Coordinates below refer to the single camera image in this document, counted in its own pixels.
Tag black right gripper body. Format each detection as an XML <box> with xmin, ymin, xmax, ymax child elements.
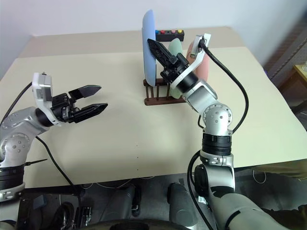
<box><xmin>160</xmin><ymin>54</ymin><xmax>188</xmax><ymax>83</ymax></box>

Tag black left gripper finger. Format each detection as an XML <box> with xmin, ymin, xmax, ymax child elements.
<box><xmin>71</xmin><ymin>103</ymin><xmax>108</xmax><ymax>123</ymax></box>
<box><xmin>68</xmin><ymin>84</ymin><xmax>103</xmax><ymax>100</ymax></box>

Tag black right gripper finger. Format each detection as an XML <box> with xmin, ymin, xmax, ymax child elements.
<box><xmin>153</xmin><ymin>50</ymin><xmax>172</xmax><ymax>71</ymax></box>
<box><xmin>147</xmin><ymin>38</ymin><xmax>178</xmax><ymax>64</ymax></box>

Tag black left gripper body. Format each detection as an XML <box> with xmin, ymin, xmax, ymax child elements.
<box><xmin>51</xmin><ymin>93</ymin><xmax>80</xmax><ymax>122</ymax></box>

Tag green plate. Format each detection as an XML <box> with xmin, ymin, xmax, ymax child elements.
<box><xmin>167</xmin><ymin>38</ymin><xmax>184</xmax><ymax>99</ymax></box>

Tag blue plate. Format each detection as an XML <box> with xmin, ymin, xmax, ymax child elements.
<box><xmin>141</xmin><ymin>9</ymin><xmax>158</xmax><ymax>87</ymax></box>

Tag pink plate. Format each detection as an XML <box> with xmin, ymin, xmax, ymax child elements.
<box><xmin>187</xmin><ymin>40</ymin><xmax>211</xmax><ymax>79</ymax></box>

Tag brown wooden dish rack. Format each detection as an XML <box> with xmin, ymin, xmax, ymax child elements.
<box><xmin>143</xmin><ymin>78</ymin><xmax>187</xmax><ymax>106</ymax></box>

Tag black button box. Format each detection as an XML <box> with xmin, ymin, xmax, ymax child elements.
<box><xmin>155</xmin><ymin>30</ymin><xmax>185</xmax><ymax>42</ymax></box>

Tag dark rounded shape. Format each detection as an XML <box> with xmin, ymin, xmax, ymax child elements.
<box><xmin>107</xmin><ymin>185</ymin><xmax>142</xmax><ymax>230</ymax></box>
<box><xmin>167</xmin><ymin>182</ymin><xmax>200</xmax><ymax>228</ymax></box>

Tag yellow box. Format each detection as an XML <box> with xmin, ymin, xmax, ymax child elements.
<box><xmin>292</xmin><ymin>63</ymin><xmax>307</xmax><ymax>84</ymax></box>

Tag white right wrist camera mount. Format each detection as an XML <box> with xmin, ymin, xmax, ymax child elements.
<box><xmin>169</xmin><ymin>34</ymin><xmax>212</xmax><ymax>92</ymax></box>

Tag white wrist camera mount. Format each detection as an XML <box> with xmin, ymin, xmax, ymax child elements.
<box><xmin>32</xmin><ymin>72</ymin><xmax>61</xmax><ymax>127</ymax></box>
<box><xmin>169</xmin><ymin>34</ymin><xmax>212</xmax><ymax>92</ymax></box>

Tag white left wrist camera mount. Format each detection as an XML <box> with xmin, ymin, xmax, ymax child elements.
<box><xmin>32</xmin><ymin>72</ymin><xmax>61</xmax><ymax>127</ymax></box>

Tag black cable tie tail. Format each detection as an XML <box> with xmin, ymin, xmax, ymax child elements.
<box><xmin>24</xmin><ymin>158</ymin><xmax>48</xmax><ymax>167</ymax></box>

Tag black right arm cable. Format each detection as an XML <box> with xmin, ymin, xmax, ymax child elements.
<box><xmin>187</xmin><ymin>39</ymin><xmax>249</xmax><ymax>230</ymax></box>

